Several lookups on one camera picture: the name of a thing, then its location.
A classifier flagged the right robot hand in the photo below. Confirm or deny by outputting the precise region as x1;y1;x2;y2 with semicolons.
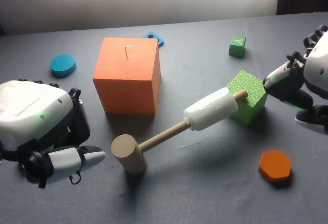
262;25;328;134

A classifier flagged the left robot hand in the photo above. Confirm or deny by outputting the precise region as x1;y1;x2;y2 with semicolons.
0;78;106;189

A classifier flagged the wooden mallet with white wrap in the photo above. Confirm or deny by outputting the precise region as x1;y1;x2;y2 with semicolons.
110;90;248;175

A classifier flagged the blue round disc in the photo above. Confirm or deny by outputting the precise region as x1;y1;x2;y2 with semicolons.
50;53;77;78

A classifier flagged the green foam cube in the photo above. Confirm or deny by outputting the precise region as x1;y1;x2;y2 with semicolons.
227;70;269;127

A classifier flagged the orange hexagon block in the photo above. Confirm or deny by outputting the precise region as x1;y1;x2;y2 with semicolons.
258;150;293;184

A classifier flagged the blue square four-hole block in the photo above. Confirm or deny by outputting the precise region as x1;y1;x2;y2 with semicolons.
142;32;165;48

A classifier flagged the small green letter cube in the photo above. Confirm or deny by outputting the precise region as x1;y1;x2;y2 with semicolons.
228;35;247;57

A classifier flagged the large orange cube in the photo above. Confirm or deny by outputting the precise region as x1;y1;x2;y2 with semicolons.
92;37;161;114

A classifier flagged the grey table cloth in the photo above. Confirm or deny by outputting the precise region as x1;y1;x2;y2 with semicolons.
0;11;328;224

